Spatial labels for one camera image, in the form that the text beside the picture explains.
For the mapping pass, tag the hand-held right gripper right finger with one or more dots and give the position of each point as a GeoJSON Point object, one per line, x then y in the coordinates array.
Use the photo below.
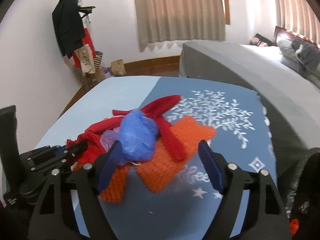
{"type": "Point", "coordinates": [212, 167]}

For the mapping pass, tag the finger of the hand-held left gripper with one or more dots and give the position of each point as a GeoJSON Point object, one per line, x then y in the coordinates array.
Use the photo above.
{"type": "Point", "coordinates": [77, 147]}
{"type": "Point", "coordinates": [45, 151]}

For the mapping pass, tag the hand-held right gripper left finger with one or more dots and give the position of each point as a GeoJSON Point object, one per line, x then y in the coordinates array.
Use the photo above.
{"type": "Point", "coordinates": [110, 165]}

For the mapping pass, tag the clear plastic bag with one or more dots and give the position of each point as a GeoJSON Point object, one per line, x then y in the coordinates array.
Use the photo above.
{"type": "Point", "coordinates": [110, 138]}

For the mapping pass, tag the blue plastic bag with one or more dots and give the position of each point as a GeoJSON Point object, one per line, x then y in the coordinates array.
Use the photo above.
{"type": "Point", "coordinates": [137, 135]}

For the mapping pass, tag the red cloth strip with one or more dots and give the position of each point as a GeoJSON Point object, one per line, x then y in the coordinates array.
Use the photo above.
{"type": "Point", "coordinates": [172, 142]}

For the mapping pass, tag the orange foam net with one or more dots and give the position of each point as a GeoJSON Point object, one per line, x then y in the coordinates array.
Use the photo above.
{"type": "Point", "coordinates": [160, 170]}

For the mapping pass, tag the black lined trash bin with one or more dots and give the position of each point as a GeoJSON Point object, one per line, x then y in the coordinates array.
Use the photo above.
{"type": "Point", "coordinates": [307, 170]}

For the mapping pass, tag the red mesh net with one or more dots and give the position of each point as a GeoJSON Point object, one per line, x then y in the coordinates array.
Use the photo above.
{"type": "Point", "coordinates": [295, 225]}

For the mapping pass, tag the cardboard box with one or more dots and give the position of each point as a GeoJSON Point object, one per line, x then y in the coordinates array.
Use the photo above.
{"type": "Point", "coordinates": [96, 78]}

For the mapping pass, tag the blue tree print tablecloth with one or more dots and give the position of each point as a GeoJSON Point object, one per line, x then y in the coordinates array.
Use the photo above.
{"type": "Point", "coordinates": [130, 92]}

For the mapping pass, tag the brown paper bag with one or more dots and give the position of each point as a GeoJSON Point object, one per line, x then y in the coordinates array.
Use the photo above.
{"type": "Point", "coordinates": [117, 67]}

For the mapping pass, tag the striped bag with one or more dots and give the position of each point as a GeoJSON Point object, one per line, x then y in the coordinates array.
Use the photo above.
{"type": "Point", "coordinates": [99, 58]}

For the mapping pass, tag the bed with grey sheet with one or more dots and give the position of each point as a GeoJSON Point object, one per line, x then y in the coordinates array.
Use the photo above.
{"type": "Point", "coordinates": [250, 67]}

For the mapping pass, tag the red garment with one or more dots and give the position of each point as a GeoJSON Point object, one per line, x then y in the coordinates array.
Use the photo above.
{"type": "Point", "coordinates": [87, 40]}

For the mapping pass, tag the black jacket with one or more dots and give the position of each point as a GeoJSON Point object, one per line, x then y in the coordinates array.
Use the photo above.
{"type": "Point", "coordinates": [67, 30]}

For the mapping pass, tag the pink grey bundle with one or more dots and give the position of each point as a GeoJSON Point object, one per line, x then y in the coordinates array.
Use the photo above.
{"type": "Point", "coordinates": [255, 42]}

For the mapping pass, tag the grey folded duvet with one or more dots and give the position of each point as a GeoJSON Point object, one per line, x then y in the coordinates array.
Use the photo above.
{"type": "Point", "coordinates": [315, 77]}

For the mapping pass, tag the black bag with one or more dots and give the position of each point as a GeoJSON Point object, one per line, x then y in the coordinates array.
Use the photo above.
{"type": "Point", "coordinates": [265, 38]}

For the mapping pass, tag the black clothes hanger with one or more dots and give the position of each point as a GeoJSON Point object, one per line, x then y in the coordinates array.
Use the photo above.
{"type": "Point", "coordinates": [86, 8]}

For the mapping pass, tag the grey pillow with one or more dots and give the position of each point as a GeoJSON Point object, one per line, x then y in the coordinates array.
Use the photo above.
{"type": "Point", "coordinates": [285, 46]}

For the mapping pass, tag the grey pillows and clothes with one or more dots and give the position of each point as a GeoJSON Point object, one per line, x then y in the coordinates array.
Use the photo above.
{"type": "Point", "coordinates": [307, 52]}

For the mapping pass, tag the wide beige curtain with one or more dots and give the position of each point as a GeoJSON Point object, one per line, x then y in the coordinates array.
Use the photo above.
{"type": "Point", "coordinates": [175, 12]}

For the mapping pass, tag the narrow beige curtain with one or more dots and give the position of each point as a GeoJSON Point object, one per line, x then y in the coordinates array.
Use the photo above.
{"type": "Point", "coordinates": [295, 10]}

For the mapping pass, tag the wooden window frame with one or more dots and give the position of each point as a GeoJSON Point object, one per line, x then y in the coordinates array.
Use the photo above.
{"type": "Point", "coordinates": [226, 5]}

